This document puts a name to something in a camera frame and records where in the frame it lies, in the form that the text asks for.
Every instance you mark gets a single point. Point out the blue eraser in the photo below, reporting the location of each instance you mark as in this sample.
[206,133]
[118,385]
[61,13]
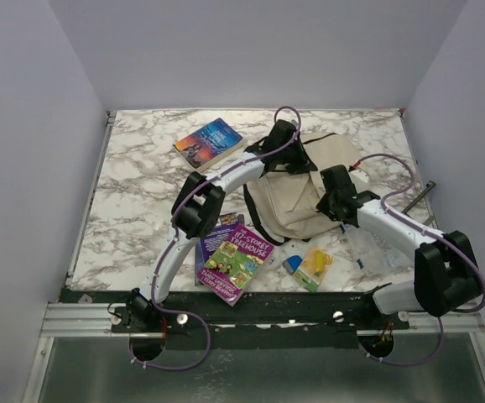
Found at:
[291,264]

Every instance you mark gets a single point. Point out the banana toy card package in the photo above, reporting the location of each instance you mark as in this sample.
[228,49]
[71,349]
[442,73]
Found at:
[313,268]

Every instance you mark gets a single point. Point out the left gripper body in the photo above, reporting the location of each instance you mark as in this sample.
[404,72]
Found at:
[288,155]

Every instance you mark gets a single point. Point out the purple Treehouse book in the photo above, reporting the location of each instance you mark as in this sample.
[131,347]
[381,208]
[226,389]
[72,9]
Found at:
[235,263]

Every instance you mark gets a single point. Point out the black metal base plate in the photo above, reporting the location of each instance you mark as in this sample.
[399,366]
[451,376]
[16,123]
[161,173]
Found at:
[260,320]

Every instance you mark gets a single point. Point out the grey metal bracket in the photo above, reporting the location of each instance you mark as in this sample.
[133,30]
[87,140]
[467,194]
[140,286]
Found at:
[419,207]

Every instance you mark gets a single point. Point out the clear plastic organizer box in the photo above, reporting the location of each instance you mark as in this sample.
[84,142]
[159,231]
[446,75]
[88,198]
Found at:
[373,254]

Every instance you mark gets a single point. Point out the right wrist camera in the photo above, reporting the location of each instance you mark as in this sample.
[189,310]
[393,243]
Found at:
[357,173]

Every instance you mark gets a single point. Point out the aluminium rail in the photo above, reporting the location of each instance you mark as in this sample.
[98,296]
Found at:
[93,320]

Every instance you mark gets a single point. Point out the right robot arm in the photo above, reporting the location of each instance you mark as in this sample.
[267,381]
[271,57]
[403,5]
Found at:
[446,275]

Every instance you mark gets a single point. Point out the cream canvas backpack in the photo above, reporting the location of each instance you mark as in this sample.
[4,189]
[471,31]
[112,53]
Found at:
[283,207]

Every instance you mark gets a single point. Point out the blue Jane Eyre book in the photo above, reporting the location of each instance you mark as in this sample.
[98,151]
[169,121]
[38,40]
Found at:
[208,145]

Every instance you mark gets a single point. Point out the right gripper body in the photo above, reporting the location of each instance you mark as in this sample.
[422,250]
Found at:
[326,206]

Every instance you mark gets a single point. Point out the dark purple book underneath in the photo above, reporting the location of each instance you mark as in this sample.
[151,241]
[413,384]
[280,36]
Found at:
[209,244]

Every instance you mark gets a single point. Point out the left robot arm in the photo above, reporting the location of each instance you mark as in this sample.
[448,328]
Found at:
[197,208]

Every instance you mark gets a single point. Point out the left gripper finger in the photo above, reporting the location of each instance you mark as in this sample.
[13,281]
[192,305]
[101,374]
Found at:
[289,170]
[302,162]

